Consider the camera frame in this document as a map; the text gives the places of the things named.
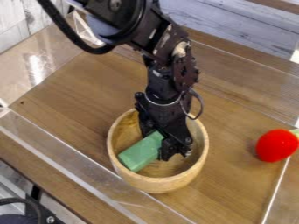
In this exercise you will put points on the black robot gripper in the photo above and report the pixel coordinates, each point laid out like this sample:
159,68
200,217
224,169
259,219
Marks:
165,117

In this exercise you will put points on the green rectangular block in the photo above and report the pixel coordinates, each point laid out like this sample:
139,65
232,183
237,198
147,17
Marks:
139,155

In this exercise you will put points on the brown wooden bowl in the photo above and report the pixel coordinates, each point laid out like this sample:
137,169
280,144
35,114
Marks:
160,176

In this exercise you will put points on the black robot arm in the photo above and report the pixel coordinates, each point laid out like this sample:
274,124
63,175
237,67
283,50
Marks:
136,23

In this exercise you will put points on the red strawberry toy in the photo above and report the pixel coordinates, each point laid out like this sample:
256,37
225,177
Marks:
276,145

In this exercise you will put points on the black metal table leg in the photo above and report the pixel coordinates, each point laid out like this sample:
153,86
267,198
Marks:
36,192

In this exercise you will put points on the clear acrylic corner bracket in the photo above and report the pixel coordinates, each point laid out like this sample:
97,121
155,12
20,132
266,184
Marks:
83,30

